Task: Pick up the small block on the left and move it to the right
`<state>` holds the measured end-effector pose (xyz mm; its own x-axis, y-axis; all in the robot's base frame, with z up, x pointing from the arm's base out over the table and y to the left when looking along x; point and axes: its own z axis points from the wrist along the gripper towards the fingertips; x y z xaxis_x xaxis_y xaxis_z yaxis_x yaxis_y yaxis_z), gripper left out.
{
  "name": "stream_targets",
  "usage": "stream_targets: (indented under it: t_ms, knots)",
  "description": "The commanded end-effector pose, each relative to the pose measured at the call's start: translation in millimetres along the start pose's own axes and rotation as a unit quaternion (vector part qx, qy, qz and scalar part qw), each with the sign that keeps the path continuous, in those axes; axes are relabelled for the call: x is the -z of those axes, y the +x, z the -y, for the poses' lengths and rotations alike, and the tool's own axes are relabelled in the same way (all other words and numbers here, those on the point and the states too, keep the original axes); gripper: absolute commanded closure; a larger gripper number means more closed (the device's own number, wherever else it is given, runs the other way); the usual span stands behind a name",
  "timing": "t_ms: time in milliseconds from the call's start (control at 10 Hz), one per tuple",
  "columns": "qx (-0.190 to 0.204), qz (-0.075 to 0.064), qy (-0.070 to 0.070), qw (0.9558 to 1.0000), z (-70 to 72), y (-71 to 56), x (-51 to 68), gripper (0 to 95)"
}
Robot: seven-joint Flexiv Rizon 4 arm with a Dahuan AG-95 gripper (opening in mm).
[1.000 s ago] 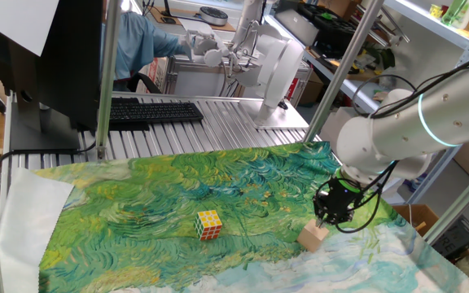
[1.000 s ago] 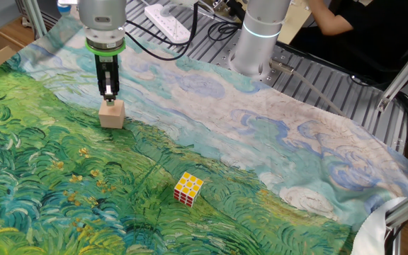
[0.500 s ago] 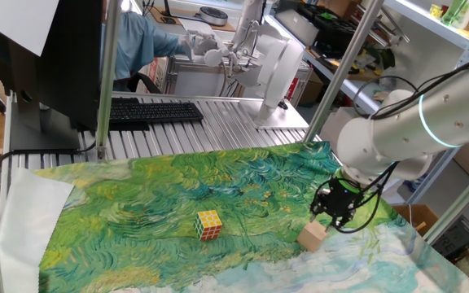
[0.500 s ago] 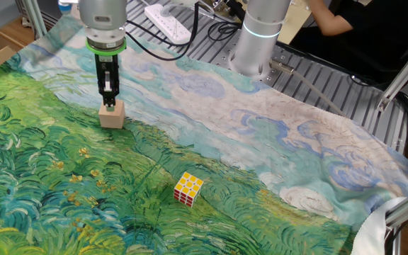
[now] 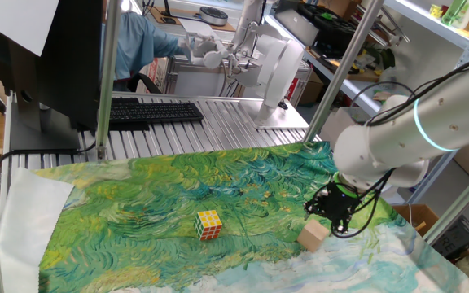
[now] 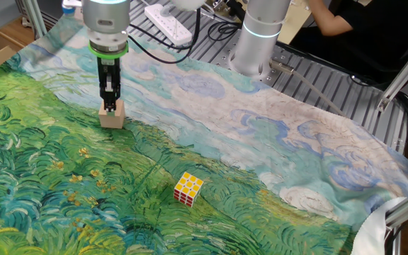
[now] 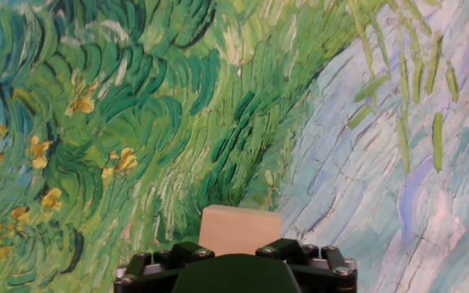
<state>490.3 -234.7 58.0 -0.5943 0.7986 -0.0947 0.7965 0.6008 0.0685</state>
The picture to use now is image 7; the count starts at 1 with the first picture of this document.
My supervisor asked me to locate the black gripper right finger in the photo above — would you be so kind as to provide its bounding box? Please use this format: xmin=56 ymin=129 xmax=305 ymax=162
xmin=254 ymin=238 xmax=358 ymax=293

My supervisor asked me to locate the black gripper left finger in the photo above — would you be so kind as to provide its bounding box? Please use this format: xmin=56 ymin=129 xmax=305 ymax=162
xmin=114 ymin=241 xmax=216 ymax=293

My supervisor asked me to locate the plain wooden cube block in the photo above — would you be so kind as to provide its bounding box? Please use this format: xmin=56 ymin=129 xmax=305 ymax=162
xmin=198 ymin=204 xmax=283 ymax=256

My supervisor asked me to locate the painted landscape print cloth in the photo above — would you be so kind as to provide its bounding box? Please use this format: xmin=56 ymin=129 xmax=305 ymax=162
xmin=0 ymin=0 xmax=469 ymax=293

